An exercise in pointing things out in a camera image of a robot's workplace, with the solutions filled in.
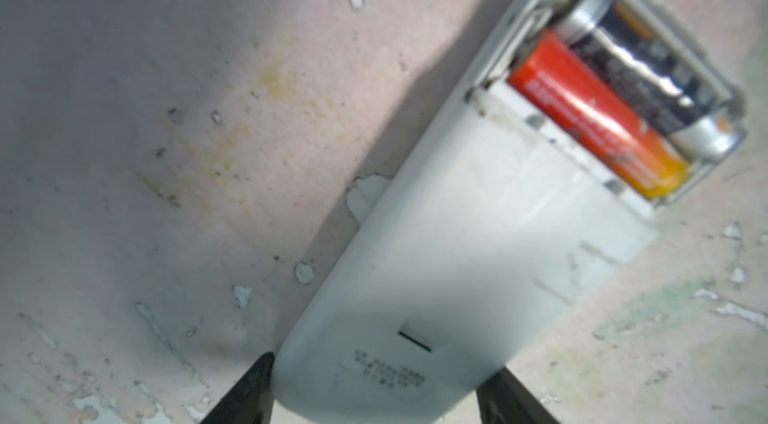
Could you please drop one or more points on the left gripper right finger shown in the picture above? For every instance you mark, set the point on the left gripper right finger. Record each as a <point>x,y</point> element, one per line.
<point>503,399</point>

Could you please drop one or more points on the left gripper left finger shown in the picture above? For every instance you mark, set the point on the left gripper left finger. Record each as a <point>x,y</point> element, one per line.
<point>250,400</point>

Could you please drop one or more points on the white remote control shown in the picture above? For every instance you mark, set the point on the white remote control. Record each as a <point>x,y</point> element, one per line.
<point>497,223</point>

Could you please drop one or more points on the red orange battery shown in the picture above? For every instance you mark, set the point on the red orange battery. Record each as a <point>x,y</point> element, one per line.
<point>553,78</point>

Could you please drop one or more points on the black silver battery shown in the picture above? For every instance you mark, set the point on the black silver battery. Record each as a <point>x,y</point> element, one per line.
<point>640,68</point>

